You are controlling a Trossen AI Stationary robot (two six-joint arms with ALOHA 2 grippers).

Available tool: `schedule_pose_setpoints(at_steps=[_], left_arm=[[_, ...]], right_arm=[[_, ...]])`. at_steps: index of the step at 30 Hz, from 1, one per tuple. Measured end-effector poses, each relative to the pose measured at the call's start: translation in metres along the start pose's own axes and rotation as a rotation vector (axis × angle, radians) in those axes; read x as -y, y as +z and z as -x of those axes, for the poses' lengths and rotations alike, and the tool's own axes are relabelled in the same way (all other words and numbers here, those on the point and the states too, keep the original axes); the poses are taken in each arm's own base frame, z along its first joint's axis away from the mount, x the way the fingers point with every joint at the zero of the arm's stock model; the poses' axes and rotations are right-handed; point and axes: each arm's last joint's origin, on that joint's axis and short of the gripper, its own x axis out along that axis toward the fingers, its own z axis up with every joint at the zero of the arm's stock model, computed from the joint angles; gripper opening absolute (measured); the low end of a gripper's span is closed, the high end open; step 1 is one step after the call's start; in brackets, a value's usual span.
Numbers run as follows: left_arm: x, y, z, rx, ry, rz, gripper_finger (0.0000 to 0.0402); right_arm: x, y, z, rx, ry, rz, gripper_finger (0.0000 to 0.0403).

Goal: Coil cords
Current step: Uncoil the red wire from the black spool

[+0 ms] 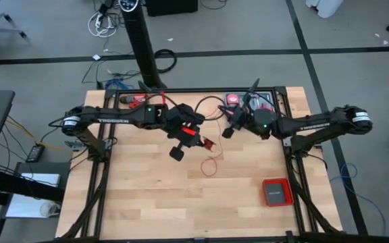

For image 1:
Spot black side table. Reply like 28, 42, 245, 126
0, 161, 72, 243

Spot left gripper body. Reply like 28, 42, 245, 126
165, 103, 206, 162

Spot black metal table frame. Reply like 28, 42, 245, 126
56, 86, 346, 243

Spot white waste bin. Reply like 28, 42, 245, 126
305, 0, 345, 20

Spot black power adapter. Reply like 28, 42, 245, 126
25, 144, 46, 163

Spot grey tool kit case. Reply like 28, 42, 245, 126
224, 90, 278, 117

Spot yellow cable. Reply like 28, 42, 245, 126
5, 117, 74, 156

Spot white paper sheet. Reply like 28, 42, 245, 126
20, 172, 61, 188

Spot blue cable bundle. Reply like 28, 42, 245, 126
104, 78, 132, 90

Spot red plastic tray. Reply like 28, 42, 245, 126
262, 178, 295, 207

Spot red cordless drill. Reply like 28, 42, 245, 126
119, 93, 148, 110

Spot black tower fan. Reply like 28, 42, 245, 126
118, 0, 167, 90

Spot long thin blue cable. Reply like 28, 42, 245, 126
329, 163, 388, 236

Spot grey flat box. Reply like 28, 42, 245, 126
266, 182, 290, 205

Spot white power strip cables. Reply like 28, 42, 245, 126
86, 9, 119, 38

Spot coiled black cable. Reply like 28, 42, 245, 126
153, 48, 178, 74

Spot black cabinet box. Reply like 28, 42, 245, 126
145, 0, 199, 18

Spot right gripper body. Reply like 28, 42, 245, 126
222, 92, 257, 139

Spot black camera cable loop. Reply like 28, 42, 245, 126
194, 94, 226, 121

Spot thin black cables with plug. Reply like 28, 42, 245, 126
81, 57, 142, 89

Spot clear plastic cup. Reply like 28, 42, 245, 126
39, 200, 61, 218

